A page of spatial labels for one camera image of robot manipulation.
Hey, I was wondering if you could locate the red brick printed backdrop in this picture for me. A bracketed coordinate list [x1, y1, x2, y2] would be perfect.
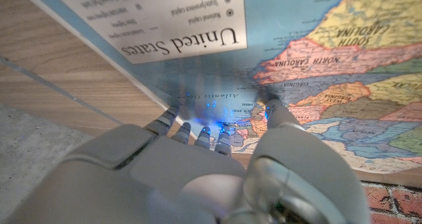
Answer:
[361, 180, 422, 224]

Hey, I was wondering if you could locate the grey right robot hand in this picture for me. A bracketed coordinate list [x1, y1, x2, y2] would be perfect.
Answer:
[6, 98, 372, 224]

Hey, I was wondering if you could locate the United States paper map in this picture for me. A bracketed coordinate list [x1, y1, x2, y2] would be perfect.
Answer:
[15, 0, 422, 175]

